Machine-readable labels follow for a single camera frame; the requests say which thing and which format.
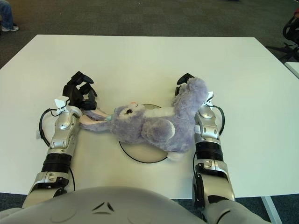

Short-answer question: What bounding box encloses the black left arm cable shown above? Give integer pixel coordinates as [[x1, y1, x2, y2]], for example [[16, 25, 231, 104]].
[[38, 108, 75, 192]]

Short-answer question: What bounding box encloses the seated person in jeans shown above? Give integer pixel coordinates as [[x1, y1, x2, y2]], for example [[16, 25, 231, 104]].
[[0, 0, 20, 32]]

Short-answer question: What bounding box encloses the purple plush bunny doll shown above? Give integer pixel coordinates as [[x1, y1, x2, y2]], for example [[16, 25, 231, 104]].
[[79, 77, 209, 162]]

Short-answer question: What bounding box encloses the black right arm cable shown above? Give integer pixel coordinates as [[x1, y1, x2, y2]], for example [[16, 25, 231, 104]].
[[211, 105, 225, 136]]

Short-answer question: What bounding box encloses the grey robot torso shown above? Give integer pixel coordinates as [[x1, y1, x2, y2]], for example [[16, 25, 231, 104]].
[[0, 185, 206, 224]]

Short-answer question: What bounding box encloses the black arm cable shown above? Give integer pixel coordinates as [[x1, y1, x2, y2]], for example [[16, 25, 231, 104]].
[[211, 105, 225, 136], [38, 108, 75, 192]]

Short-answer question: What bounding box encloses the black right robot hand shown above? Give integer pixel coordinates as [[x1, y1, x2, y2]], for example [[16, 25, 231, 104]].
[[174, 73, 194, 98]]

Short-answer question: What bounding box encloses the white table leg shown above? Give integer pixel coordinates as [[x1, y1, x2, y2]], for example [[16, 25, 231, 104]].
[[261, 196, 282, 224]]

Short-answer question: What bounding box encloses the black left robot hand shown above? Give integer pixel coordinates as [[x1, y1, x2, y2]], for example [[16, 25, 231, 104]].
[[62, 71, 98, 112]]

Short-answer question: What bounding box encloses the white neighbouring table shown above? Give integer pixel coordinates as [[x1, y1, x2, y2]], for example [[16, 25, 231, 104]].
[[284, 62, 299, 79]]

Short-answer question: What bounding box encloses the black office chair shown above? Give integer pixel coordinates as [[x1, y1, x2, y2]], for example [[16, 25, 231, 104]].
[[267, 14, 299, 61]]

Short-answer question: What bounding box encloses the white plate with black rim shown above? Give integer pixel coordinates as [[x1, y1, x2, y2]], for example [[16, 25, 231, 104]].
[[118, 104, 169, 164]]

